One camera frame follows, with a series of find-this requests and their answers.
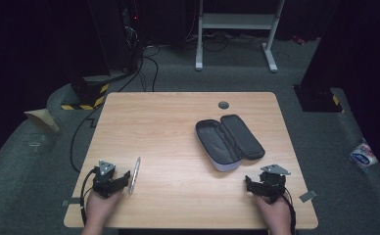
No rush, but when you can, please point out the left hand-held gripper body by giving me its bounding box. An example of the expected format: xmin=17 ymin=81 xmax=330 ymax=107
xmin=91 ymin=159 xmax=118 ymax=199

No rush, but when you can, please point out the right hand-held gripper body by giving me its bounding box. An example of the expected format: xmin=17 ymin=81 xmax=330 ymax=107
xmin=257 ymin=164 xmax=292 ymax=205

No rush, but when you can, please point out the silver pen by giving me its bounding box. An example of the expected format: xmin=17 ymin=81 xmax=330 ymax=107
xmin=127 ymin=156 xmax=143 ymax=196

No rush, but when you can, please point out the black pencil case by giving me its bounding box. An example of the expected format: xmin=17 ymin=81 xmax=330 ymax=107
xmin=194 ymin=114 xmax=266 ymax=173

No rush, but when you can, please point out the person's left hand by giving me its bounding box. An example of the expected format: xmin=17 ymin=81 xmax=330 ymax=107
xmin=85 ymin=188 xmax=124 ymax=230

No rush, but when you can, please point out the person's right hand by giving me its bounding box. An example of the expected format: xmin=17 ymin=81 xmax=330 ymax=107
xmin=254 ymin=193 xmax=293 ymax=235

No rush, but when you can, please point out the grey tape strip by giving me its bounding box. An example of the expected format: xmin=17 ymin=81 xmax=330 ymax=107
xmin=61 ymin=197 xmax=82 ymax=208
xmin=298 ymin=189 xmax=318 ymax=204

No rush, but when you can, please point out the yellow black striped base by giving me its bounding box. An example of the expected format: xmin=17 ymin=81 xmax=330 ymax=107
xmin=60 ymin=81 xmax=111 ymax=112

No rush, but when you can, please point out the beige cardboard piece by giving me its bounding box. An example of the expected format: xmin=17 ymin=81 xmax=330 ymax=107
xmin=24 ymin=108 xmax=61 ymax=133

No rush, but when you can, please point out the white blue tissue packet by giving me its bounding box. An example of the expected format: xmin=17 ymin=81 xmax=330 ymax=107
xmin=348 ymin=138 xmax=379 ymax=169

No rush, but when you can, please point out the black base with yellow corner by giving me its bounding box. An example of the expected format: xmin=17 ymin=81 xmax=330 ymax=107
xmin=293 ymin=84 xmax=345 ymax=114

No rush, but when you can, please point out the white metal stand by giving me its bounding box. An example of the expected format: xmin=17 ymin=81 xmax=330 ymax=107
xmin=194 ymin=0 xmax=286 ymax=73

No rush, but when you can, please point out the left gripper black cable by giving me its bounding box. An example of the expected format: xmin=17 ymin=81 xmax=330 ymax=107
xmin=79 ymin=166 xmax=98 ymax=227

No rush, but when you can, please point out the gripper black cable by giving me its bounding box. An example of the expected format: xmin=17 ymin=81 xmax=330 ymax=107
xmin=281 ymin=188 xmax=298 ymax=235
xmin=79 ymin=166 xmax=98 ymax=227

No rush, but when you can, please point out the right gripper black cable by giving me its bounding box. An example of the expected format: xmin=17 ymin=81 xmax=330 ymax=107
xmin=281 ymin=188 xmax=298 ymax=235

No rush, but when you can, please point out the black floor cable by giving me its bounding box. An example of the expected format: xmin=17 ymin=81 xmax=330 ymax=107
xmin=69 ymin=45 xmax=161 ymax=174

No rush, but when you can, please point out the dark equipment rack with cables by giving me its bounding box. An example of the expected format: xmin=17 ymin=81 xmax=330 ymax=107
xmin=89 ymin=0 xmax=147 ymax=74

